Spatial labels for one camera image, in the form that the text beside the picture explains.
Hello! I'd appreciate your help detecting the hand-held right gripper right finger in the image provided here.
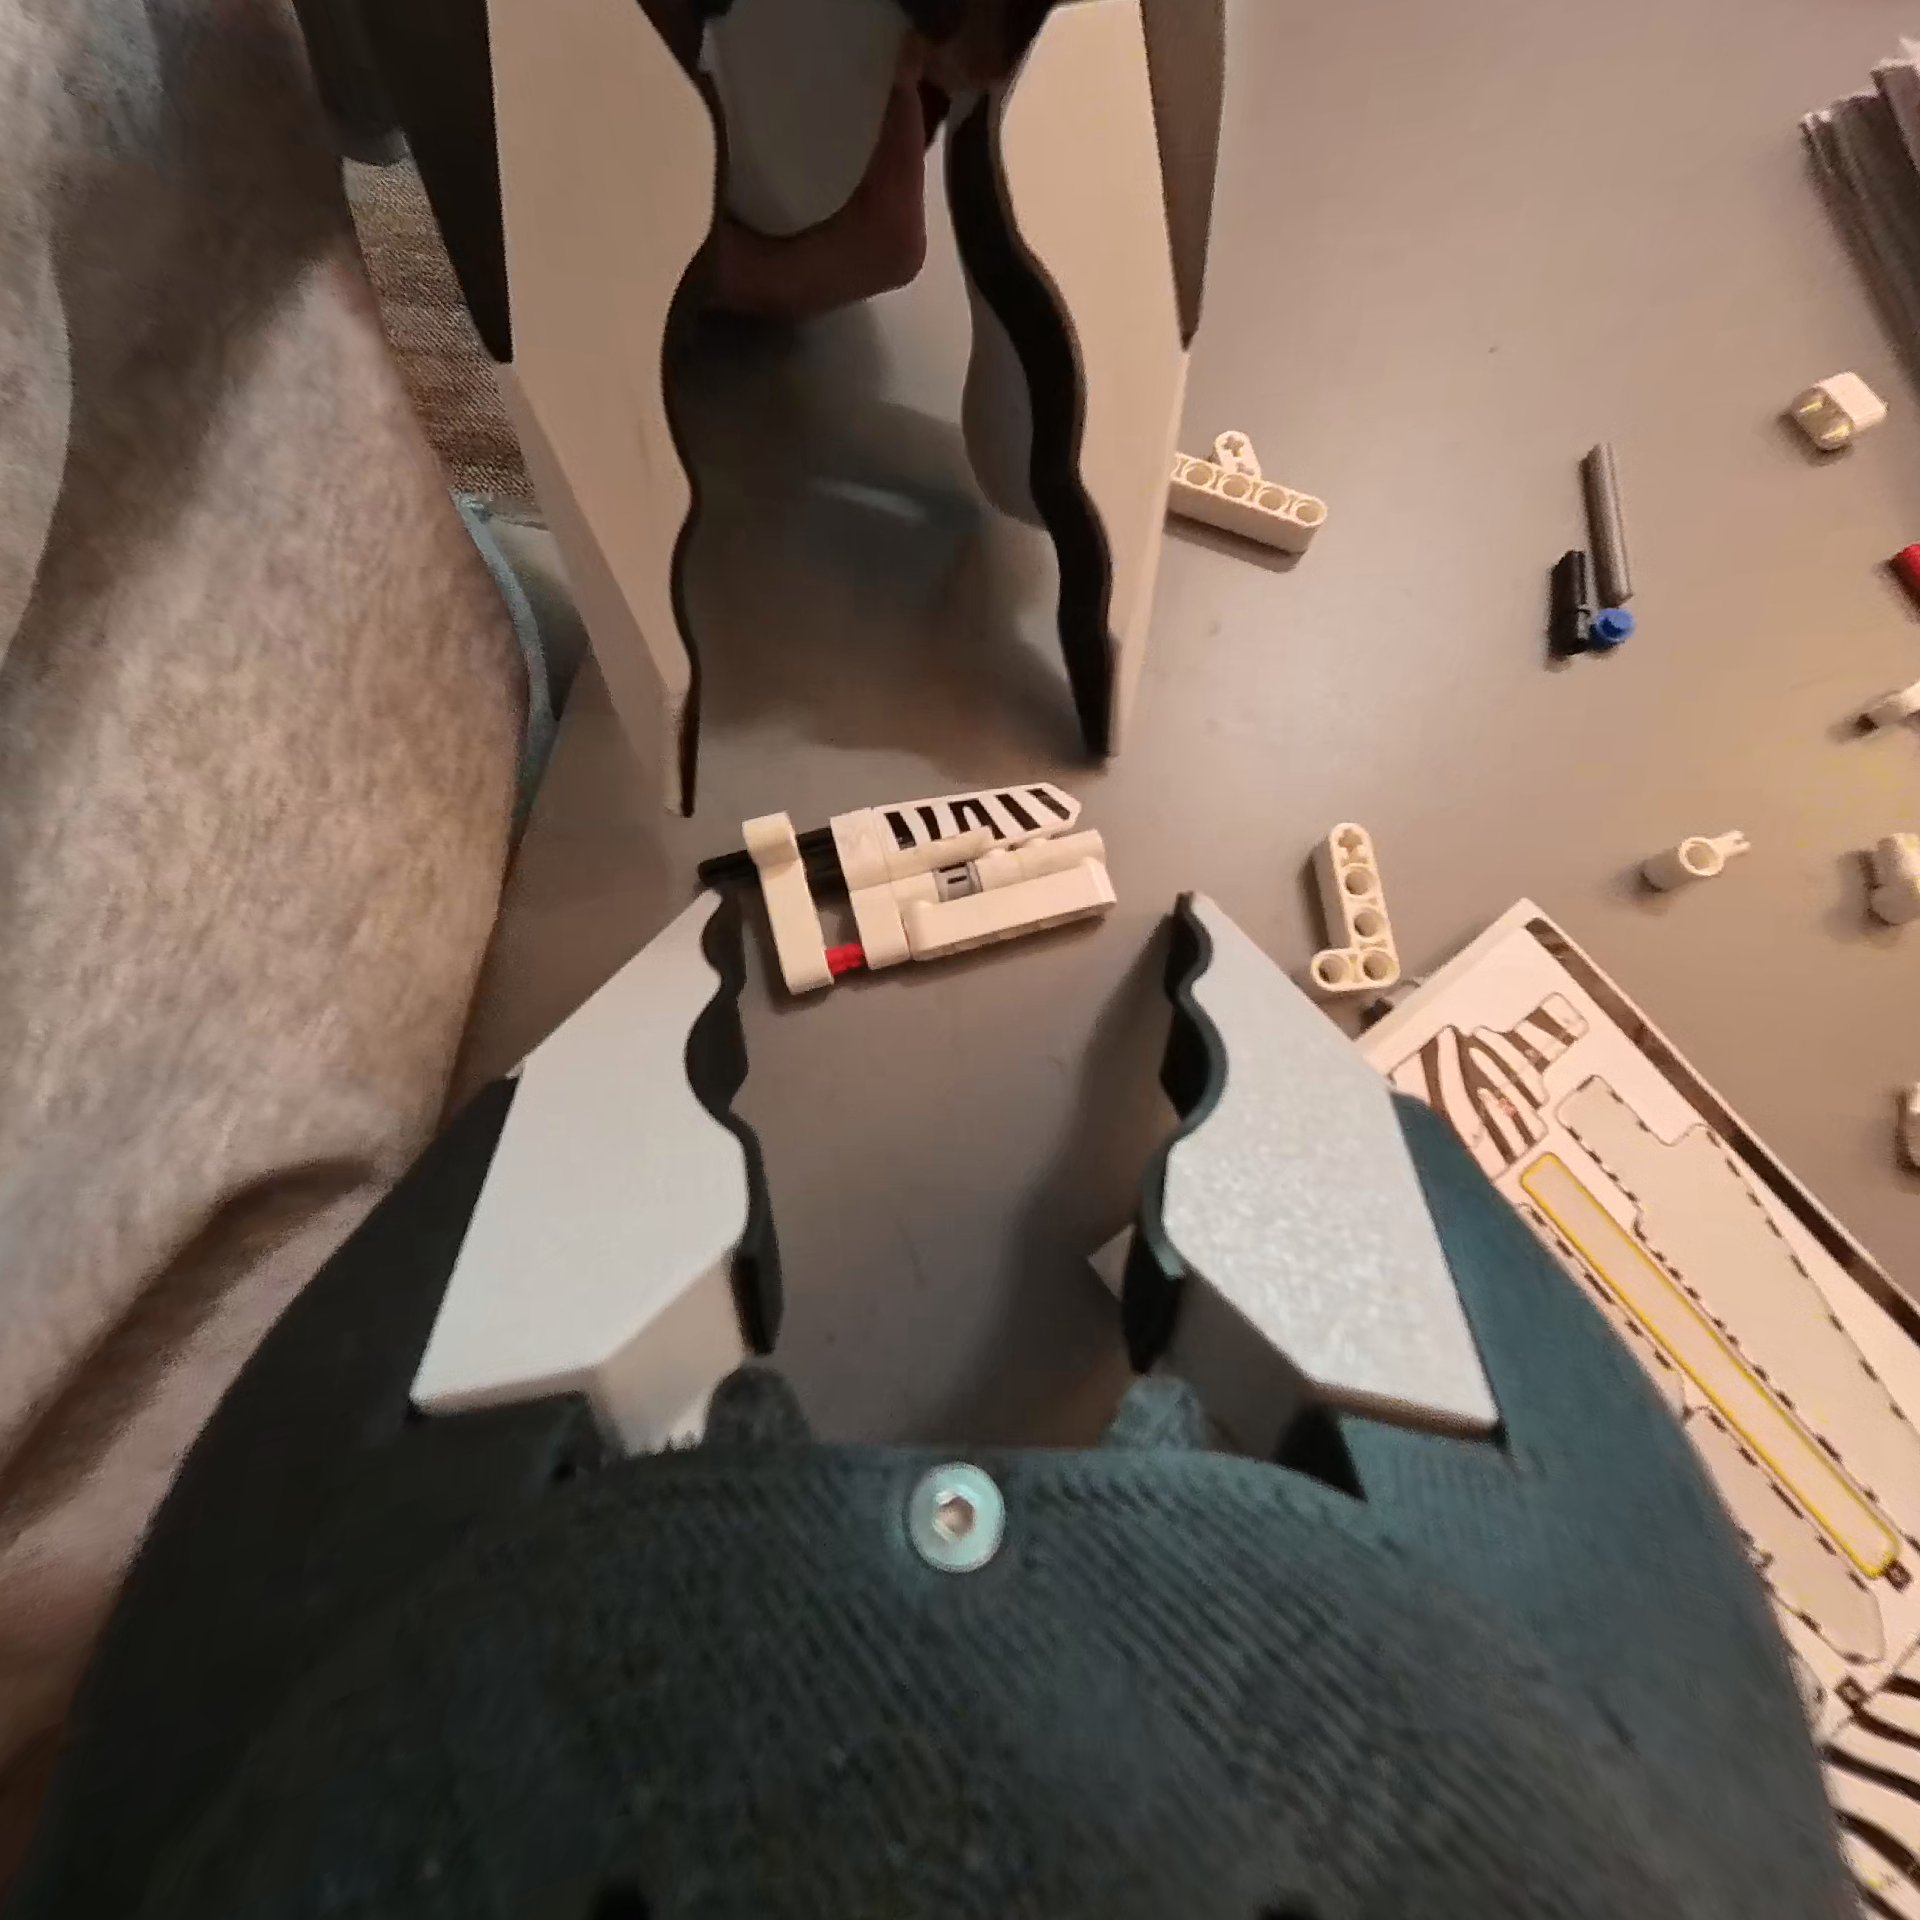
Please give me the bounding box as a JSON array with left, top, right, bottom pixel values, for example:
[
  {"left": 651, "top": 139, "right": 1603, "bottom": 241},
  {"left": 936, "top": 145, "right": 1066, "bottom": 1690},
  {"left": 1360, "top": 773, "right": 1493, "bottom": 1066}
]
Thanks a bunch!
[{"left": 1126, "top": 893, "right": 1502, "bottom": 1467}]

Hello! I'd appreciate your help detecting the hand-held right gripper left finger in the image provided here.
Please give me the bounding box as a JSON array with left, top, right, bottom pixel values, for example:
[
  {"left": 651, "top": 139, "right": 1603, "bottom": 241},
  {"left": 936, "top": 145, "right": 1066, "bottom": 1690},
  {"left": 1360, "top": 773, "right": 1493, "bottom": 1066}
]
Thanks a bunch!
[{"left": 409, "top": 888, "right": 785, "bottom": 1454}]

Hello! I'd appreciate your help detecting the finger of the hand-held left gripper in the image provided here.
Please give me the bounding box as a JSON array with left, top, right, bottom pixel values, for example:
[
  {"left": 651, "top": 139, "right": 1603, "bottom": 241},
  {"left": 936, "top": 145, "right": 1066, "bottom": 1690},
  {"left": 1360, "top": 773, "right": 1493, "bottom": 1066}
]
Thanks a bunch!
[
  {"left": 945, "top": 0, "right": 1226, "bottom": 758},
  {"left": 487, "top": 0, "right": 723, "bottom": 821}
]

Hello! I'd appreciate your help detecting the white zebra striped lego assembly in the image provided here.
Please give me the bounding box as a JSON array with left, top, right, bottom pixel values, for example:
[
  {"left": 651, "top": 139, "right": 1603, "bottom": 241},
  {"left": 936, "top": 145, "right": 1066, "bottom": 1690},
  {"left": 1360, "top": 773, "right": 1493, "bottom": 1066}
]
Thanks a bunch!
[{"left": 695, "top": 778, "right": 1120, "bottom": 996}]

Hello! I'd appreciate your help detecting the white lego beam with stub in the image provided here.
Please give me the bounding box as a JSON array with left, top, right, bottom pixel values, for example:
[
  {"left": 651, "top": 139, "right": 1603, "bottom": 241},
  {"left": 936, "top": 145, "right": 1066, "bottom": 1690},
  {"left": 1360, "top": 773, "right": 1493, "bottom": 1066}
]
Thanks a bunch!
[{"left": 1164, "top": 429, "right": 1329, "bottom": 555}]

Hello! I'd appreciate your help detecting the white angled lego beam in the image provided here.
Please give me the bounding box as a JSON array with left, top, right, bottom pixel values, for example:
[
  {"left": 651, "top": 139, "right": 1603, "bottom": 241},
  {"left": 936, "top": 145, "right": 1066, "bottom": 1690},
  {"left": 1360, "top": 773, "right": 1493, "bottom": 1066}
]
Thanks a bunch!
[{"left": 1308, "top": 823, "right": 1405, "bottom": 1000}]

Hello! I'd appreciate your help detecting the dark grey lego axle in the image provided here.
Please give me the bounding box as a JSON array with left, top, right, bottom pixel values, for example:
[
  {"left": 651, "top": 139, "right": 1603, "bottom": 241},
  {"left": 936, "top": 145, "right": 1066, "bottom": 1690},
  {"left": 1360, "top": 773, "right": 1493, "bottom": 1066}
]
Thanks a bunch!
[{"left": 1576, "top": 441, "right": 1638, "bottom": 604}]

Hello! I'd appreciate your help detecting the white boxy lego piece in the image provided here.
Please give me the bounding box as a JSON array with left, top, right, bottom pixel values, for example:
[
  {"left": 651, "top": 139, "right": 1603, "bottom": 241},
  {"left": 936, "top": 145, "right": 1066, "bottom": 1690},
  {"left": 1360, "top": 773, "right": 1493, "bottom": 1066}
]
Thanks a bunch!
[{"left": 1787, "top": 372, "right": 1889, "bottom": 453}]

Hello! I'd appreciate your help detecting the person's left hand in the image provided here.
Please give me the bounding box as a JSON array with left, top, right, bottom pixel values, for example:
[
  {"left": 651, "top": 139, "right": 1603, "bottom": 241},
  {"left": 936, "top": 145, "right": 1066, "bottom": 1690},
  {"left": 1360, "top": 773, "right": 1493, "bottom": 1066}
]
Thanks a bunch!
[{"left": 695, "top": 68, "right": 963, "bottom": 318}]

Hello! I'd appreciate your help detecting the brown woven fabric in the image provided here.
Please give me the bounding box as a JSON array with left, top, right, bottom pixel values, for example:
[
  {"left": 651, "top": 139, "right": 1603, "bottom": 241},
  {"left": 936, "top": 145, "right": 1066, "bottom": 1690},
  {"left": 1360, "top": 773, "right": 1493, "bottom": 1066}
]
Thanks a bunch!
[{"left": 342, "top": 152, "right": 590, "bottom": 842}]

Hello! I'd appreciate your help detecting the zebra striped sticker sheet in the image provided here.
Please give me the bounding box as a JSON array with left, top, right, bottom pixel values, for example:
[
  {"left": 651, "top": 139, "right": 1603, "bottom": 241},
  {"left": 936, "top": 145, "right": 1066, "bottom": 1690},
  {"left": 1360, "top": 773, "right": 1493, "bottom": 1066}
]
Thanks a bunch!
[{"left": 1357, "top": 896, "right": 1920, "bottom": 1920}]

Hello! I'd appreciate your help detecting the grey fleece cloth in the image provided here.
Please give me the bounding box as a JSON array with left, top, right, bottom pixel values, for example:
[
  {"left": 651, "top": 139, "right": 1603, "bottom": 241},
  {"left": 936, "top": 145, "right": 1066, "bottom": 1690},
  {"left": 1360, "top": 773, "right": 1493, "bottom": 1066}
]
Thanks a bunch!
[{"left": 0, "top": 0, "right": 527, "bottom": 1592}]

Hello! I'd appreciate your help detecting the grey paper booklet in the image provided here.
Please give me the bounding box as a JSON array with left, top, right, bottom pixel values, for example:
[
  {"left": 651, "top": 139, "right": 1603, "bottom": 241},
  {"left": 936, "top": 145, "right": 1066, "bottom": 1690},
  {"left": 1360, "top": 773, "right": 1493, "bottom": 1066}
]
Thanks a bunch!
[{"left": 1800, "top": 53, "right": 1920, "bottom": 310}]

